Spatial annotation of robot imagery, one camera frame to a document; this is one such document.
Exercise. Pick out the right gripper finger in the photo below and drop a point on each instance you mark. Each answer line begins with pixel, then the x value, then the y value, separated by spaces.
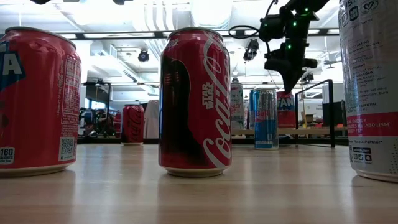
pixel 286 77
pixel 296 76

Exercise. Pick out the red Fanta can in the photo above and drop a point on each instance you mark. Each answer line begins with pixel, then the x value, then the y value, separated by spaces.
pixel 286 112
pixel 37 109

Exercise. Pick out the white Celsius Peach Vibe can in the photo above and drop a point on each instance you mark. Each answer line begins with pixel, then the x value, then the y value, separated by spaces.
pixel 237 109

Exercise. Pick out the red Star Wars Coca-Cola can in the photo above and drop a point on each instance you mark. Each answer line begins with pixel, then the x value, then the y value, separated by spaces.
pixel 192 109

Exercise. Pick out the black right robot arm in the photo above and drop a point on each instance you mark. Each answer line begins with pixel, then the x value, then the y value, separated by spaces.
pixel 306 12

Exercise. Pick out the blue silver Red Bull can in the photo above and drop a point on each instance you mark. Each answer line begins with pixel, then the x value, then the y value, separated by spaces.
pixel 266 124

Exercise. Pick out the black background monitor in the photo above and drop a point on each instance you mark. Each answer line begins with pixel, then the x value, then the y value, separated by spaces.
pixel 340 113

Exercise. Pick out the white draped cloth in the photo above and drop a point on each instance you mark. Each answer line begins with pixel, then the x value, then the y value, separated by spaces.
pixel 151 121

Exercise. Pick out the red can black Coca-Cola script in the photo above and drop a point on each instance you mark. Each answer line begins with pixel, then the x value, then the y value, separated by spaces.
pixel 132 124

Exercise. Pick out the black overhead crossbar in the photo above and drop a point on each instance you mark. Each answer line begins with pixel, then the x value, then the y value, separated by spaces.
pixel 124 35

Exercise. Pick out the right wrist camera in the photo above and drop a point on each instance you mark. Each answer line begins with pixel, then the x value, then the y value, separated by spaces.
pixel 273 27

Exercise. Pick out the hanging black ceiling camera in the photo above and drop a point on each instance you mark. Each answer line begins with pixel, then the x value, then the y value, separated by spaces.
pixel 251 49

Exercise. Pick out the wooden shelf with black frame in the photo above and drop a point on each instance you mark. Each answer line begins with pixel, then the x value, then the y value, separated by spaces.
pixel 311 132

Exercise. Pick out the black ceiling dome camera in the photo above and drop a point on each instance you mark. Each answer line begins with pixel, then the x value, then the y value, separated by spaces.
pixel 143 56

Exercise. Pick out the black aluminium rig frame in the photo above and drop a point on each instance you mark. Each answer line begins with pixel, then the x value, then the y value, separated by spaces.
pixel 102 140

